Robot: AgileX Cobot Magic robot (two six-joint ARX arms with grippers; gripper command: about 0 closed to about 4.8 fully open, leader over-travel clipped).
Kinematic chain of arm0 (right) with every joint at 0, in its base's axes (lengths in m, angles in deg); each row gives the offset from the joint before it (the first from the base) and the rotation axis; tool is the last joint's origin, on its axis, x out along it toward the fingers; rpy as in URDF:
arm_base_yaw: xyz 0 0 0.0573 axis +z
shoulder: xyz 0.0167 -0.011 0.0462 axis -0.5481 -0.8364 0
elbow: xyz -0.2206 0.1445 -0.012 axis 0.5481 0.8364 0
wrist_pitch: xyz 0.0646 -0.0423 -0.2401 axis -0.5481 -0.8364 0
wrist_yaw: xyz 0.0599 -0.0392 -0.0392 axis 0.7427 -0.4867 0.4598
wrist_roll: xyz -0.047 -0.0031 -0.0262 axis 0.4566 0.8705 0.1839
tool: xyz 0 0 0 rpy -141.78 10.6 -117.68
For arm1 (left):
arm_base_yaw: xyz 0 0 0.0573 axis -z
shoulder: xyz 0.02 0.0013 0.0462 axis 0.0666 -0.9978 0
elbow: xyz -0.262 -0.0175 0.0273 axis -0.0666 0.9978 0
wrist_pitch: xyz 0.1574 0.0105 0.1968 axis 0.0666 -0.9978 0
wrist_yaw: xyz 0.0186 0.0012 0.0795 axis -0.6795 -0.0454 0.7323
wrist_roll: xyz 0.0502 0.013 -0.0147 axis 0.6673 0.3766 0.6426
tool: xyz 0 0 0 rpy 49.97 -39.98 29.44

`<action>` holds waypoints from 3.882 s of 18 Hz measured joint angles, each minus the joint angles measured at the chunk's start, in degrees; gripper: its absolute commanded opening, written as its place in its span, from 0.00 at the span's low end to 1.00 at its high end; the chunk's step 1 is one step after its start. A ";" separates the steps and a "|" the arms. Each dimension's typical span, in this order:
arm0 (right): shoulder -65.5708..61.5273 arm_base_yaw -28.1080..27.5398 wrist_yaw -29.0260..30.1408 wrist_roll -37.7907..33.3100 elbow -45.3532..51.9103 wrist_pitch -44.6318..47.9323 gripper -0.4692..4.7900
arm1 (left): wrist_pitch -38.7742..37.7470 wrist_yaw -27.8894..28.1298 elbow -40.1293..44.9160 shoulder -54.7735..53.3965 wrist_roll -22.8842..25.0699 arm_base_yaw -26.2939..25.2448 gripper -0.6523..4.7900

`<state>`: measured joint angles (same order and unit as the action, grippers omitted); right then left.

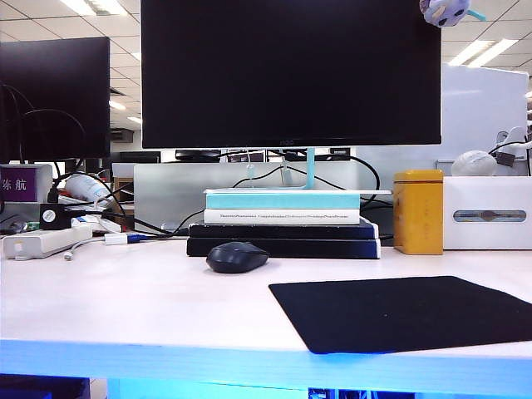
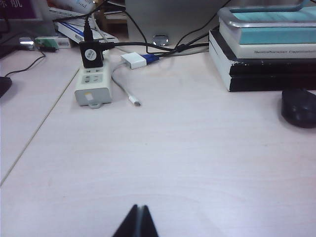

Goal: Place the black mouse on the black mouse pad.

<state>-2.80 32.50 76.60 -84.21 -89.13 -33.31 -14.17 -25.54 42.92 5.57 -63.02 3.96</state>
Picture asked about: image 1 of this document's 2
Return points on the black computer mouse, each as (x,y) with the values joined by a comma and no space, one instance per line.
(234,258)

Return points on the black mouse pad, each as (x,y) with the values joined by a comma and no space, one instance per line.
(399,316)

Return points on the teal book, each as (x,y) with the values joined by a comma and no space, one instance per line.
(282,201)

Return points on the white book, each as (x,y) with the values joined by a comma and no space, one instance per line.
(282,216)

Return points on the thin dark navy book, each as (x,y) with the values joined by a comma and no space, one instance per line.
(282,231)

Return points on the thick dark navy book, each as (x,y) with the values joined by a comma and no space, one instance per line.
(282,248)

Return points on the light blue monitor stand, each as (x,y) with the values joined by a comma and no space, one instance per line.
(310,168)

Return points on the stack of books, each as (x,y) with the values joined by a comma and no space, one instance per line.
(166,195)

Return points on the large black monitor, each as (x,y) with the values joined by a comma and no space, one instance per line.
(291,75)

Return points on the yellow tin box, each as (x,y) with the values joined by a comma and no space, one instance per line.
(419,212)

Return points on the white adapter dongle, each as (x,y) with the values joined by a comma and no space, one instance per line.
(114,239)

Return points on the white plastic bottle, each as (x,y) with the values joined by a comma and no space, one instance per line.
(85,187)

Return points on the black cube power adapter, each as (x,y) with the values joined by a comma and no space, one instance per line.
(55,216)

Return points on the white tissue box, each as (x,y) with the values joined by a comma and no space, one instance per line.
(486,195)

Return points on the white power strip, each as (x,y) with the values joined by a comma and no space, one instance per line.
(41,242)

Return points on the white partition board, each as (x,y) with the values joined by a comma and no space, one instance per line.
(478,108)

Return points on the small black monitor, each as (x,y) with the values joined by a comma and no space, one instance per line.
(54,83)

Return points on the purple name sign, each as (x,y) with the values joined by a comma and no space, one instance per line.
(21,183)

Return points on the purple plush toy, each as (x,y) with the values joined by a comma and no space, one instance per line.
(442,10)

